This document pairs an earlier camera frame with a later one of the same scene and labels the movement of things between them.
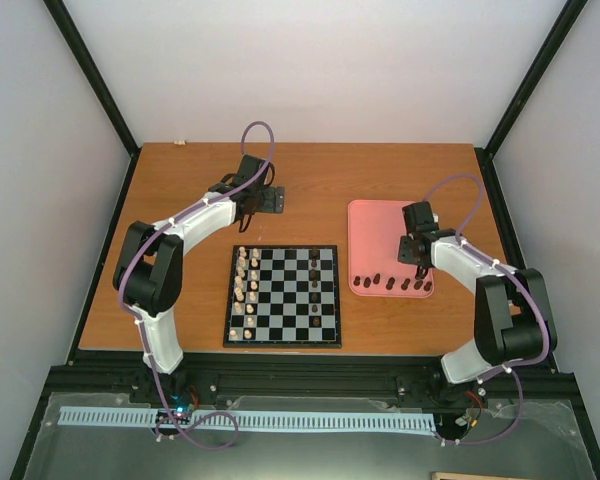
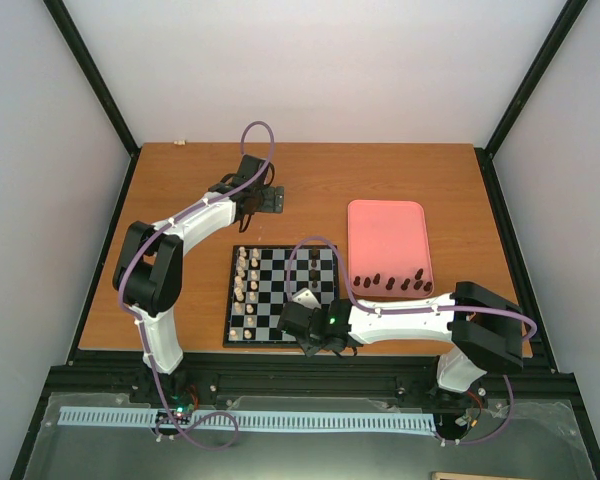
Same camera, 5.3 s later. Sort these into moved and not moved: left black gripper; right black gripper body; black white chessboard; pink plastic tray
Moved: right black gripper body
Not moved: left black gripper; black white chessboard; pink plastic tray
